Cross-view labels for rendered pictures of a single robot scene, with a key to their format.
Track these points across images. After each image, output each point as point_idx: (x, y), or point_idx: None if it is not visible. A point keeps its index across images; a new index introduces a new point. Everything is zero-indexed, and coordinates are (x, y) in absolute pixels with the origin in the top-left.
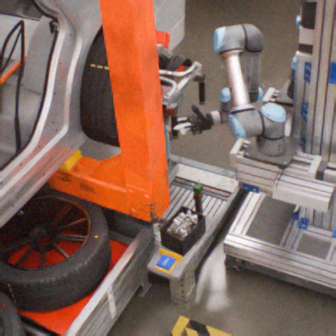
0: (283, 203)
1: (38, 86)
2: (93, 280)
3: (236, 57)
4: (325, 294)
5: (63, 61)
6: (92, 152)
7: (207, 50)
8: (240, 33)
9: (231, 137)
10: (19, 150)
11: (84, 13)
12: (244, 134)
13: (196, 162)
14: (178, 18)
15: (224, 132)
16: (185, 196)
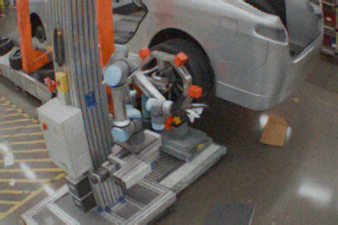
0: (122, 187)
1: None
2: None
3: (108, 61)
4: None
5: (143, 25)
6: (232, 135)
7: (337, 187)
8: (114, 52)
9: (228, 196)
10: (120, 42)
11: (156, 14)
12: None
13: (197, 171)
14: (247, 89)
15: (236, 193)
16: (167, 165)
